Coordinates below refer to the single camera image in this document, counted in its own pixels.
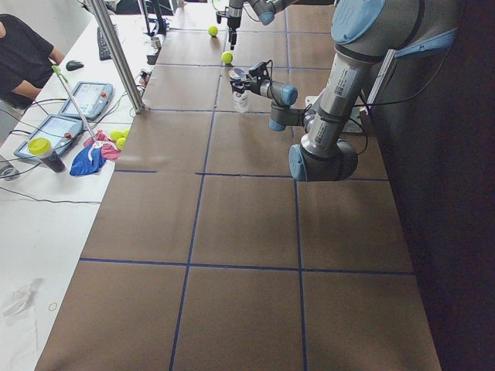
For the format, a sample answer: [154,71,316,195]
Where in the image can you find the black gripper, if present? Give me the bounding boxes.
[230,75,256,93]
[216,0,242,49]

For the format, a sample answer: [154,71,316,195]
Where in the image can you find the clear tennis ball can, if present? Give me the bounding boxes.
[229,67,248,114]

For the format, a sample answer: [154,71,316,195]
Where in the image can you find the yellow tennis ball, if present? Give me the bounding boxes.
[221,51,234,65]
[208,26,218,37]

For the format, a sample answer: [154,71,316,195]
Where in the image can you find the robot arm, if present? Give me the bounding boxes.
[216,0,339,50]
[230,1,462,182]

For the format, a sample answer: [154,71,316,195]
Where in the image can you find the yellow tennis balls by cloth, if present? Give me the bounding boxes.
[110,128,130,151]

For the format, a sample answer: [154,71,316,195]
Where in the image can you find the small metal cup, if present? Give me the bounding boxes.
[150,36,161,49]

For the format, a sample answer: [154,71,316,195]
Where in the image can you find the black keyboard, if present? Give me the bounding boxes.
[97,27,111,61]

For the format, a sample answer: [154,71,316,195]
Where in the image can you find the blue teach pendant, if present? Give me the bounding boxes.
[13,114,83,162]
[72,81,114,121]

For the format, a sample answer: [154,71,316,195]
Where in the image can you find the black computer mouse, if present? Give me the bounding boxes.
[66,60,84,71]

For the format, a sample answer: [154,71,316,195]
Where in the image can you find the pink and blue cloth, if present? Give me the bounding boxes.
[70,130,121,176]

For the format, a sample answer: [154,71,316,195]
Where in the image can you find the person in black shirt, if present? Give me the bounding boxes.
[1,14,65,110]

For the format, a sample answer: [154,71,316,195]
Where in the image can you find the drink cup with yellow lid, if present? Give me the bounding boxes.
[28,138,66,173]

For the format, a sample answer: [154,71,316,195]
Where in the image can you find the black wrist camera with cable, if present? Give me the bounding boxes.
[247,60,273,81]

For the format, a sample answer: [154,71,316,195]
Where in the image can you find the aluminium frame post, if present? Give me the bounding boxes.
[88,0,144,114]

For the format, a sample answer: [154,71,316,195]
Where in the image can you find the green handled reacher stick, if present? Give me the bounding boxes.
[51,65,103,148]

